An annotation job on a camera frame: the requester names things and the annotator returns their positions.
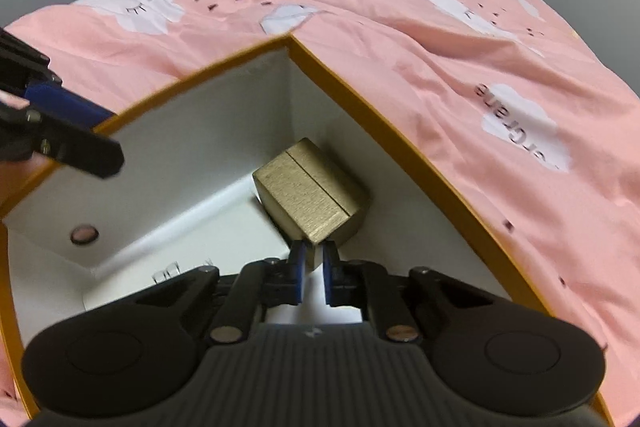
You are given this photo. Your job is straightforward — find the gold small box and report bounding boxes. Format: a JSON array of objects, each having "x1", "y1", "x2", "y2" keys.
[{"x1": 253, "y1": 138, "x2": 371, "y2": 247}]

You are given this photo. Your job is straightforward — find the orange cardboard storage box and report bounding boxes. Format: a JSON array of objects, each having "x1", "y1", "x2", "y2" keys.
[{"x1": 1, "y1": 39, "x2": 608, "y2": 426}]

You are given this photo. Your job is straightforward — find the pink cloud bedsheet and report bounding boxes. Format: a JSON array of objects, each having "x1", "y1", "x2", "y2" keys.
[{"x1": 9, "y1": 0, "x2": 639, "y2": 426}]

